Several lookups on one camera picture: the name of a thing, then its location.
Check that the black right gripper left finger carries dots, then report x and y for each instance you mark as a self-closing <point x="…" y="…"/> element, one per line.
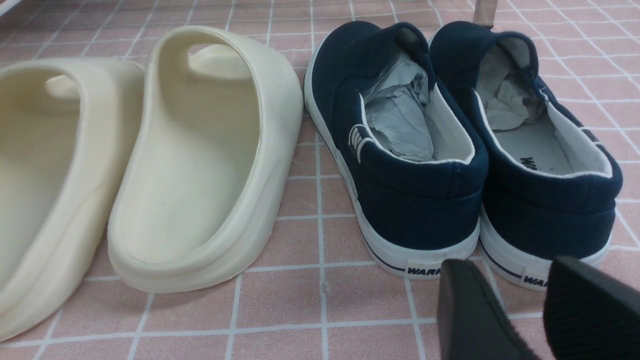
<point x="472" y="324"/>

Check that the metal shoe rack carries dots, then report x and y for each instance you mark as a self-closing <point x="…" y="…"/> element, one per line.
<point x="485" y="12"/>

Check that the cream foam slide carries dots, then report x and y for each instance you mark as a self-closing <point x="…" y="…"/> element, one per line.
<point x="220" y="123"/>
<point x="68" y="126"/>

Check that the navy left slip-on shoe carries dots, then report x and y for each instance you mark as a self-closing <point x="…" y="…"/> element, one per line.
<point x="412" y="163"/>

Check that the cream left foam slide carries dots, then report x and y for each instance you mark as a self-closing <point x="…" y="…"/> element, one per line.
<point x="68" y="126"/>

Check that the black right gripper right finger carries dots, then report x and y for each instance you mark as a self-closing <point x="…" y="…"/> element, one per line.
<point x="589" y="315"/>

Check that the navy right slip-on shoe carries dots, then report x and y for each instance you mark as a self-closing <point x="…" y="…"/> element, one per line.
<point x="551" y="186"/>

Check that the pink checkered tablecloth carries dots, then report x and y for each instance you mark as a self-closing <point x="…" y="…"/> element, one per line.
<point x="315" y="293"/>

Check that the cream right foam slide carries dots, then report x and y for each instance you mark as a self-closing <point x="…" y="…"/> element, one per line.
<point x="220" y="123"/>

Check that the navy slip-on shoe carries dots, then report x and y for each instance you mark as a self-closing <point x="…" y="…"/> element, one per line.
<point x="412" y="163"/>
<point x="551" y="186"/>

